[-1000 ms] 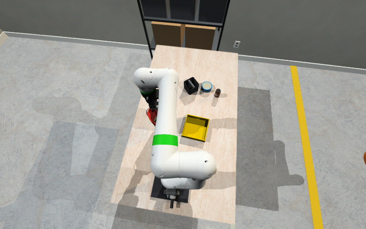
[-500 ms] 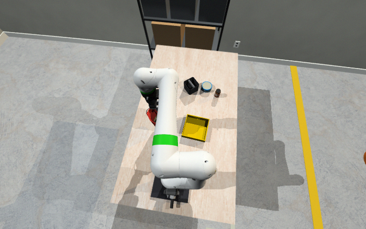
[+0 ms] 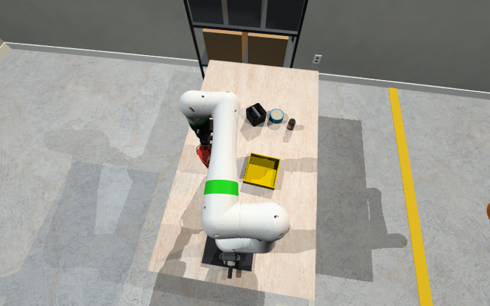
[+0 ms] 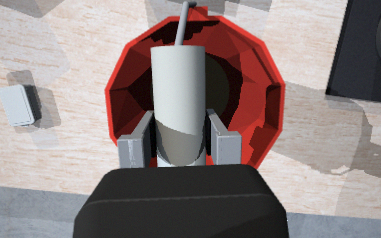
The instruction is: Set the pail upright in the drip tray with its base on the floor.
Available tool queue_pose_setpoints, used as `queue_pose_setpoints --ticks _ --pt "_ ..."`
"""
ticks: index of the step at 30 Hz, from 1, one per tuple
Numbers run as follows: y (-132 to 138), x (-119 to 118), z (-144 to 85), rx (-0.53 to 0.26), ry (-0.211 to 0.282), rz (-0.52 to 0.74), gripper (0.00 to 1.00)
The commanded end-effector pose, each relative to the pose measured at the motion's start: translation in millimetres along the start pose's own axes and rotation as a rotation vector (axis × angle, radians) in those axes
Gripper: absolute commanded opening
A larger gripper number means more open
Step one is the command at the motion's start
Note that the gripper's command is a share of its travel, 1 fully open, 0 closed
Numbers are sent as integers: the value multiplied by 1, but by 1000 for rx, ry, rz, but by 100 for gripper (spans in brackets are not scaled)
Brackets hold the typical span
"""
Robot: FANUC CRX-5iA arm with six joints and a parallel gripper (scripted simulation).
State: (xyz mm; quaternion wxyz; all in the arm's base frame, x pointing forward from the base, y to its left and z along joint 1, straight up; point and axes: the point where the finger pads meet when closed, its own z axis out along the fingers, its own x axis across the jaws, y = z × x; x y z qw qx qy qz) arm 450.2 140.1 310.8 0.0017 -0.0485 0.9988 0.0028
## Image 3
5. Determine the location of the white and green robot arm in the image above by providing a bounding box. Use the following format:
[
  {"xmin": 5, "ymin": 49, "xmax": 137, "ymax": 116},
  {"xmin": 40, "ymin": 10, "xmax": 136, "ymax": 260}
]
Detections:
[{"xmin": 179, "ymin": 90, "xmax": 290, "ymax": 278}]

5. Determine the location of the yellow flat block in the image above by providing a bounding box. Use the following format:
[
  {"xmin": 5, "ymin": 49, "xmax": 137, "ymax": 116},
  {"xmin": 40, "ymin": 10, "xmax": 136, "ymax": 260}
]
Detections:
[{"xmin": 243, "ymin": 153, "xmax": 281, "ymax": 190}]

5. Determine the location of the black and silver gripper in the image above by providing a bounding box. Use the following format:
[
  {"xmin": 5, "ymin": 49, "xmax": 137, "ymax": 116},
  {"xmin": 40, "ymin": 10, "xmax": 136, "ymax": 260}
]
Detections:
[{"xmin": 189, "ymin": 118, "xmax": 213, "ymax": 148}]

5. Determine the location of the blue and grey round tin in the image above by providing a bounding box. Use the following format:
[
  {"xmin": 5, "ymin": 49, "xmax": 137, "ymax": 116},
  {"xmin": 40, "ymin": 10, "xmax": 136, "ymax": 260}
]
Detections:
[{"xmin": 270, "ymin": 109, "xmax": 284, "ymax": 124}]

